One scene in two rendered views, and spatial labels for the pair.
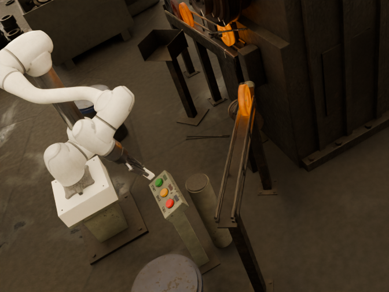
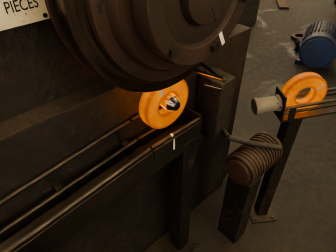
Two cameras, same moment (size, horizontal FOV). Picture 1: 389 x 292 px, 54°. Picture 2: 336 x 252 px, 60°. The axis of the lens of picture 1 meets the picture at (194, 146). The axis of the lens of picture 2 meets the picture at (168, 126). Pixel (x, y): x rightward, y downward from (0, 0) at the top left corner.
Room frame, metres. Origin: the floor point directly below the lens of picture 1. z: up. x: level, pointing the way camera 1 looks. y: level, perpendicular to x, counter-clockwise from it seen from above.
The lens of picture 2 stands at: (2.35, 0.12, 1.26)
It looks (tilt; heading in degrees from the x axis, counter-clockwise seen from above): 40 degrees down; 236
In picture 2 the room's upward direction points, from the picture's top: straight up
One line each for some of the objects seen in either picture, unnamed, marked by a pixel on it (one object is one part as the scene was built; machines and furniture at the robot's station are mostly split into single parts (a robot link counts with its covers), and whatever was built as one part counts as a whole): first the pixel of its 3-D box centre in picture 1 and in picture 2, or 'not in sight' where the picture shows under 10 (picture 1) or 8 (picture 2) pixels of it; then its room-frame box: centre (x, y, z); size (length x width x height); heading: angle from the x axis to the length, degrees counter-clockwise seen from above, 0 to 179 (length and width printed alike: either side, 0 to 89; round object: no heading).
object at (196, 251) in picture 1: (184, 227); not in sight; (1.22, 0.21, 0.31); 0.24 x 0.16 x 0.62; 9
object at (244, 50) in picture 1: (252, 66); (213, 105); (1.77, -0.46, 0.68); 0.11 x 0.08 x 0.24; 99
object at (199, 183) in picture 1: (210, 212); not in sight; (1.28, 0.06, 0.26); 0.12 x 0.12 x 0.52
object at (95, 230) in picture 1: (101, 212); not in sight; (1.70, 0.70, 0.15); 0.40 x 0.40 x 0.31; 10
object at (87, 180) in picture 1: (76, 181); not in sight; (1.68, 0.70, 0.49); 0.22 x 0.18 x 0.06; 12
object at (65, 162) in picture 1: (63, 161); not in sight; (1.70, 0.70, 0.63); 0.18 x 0.16 x 0.22; 126
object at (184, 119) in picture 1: (176, 79); not in sight; (2.48, -0.07, 0.36); 0.26 x 0.20 x 0.72; 44
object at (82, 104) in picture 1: (102, 117); not in sight; (2.63, 0.60, 0.21); 0.32 x 0.32 x 0.43
